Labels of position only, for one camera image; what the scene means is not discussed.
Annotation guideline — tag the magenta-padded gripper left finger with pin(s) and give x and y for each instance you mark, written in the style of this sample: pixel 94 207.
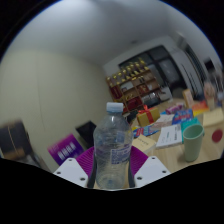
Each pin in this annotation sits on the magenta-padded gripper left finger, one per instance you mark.
pixel 70 171

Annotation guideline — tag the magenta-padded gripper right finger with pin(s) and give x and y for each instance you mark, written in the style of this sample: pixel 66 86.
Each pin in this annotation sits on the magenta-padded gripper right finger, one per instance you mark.
pixel 151 170

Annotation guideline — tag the clear plastic water bottle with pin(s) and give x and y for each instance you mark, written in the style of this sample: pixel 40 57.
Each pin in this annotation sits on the clear plastic water bottle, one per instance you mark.
pixel 112 146

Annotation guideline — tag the purple sign board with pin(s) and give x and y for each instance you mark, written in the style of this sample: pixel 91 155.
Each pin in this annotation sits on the purple sign board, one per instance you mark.
pixel 65 150

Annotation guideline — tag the white printed booklet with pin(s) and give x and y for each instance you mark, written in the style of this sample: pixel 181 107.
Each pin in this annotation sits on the white printed booklet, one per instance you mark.
pixel 169 136

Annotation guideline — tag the black office chair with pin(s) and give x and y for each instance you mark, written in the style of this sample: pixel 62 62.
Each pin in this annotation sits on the black office chair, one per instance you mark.
pixel 86 131

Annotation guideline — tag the pale green cup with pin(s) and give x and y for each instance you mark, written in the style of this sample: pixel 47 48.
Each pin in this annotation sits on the pale green cup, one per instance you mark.
pixel 192 145

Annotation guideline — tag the yellow gift box red ribbon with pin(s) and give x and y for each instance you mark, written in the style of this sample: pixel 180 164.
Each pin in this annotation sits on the yellow gift box red ribbon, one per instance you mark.
pixel 148 117

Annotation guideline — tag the teal book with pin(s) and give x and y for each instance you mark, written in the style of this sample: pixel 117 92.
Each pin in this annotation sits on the teal book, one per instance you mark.
pixel 190 122

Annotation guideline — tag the blue printed book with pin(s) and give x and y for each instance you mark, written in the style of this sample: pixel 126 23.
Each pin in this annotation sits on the blue printed book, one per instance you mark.
pixel 182 116

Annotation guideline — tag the dark brown case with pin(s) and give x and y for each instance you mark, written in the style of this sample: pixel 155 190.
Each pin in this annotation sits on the dark brown case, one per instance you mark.
pixel 13 140

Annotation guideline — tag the pink box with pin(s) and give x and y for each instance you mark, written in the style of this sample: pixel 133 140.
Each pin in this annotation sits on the pink box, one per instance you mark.
pixel 174 108

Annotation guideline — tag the flat round red coaster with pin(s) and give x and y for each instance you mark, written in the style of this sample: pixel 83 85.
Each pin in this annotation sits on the flat round red coaster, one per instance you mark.
pixel 217 135

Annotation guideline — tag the orange book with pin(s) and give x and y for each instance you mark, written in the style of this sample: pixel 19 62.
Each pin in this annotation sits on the orange book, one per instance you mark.
pixel 200 108

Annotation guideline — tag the orange standing card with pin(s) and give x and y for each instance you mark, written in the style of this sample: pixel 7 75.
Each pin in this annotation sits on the orange standing card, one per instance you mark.
pixel 188 98

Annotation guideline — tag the large beige book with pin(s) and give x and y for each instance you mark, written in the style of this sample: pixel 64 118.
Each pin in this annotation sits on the large beige book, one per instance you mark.
pixel 214 117

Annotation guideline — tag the wooden shelf unit with trophies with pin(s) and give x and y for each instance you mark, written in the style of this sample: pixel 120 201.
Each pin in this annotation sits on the wooden shelf unit with trophies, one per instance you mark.
pixel 133 88

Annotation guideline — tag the black framed glass door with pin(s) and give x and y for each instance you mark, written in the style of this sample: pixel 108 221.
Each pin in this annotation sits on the black framed glass door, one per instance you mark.
pixel 163 68

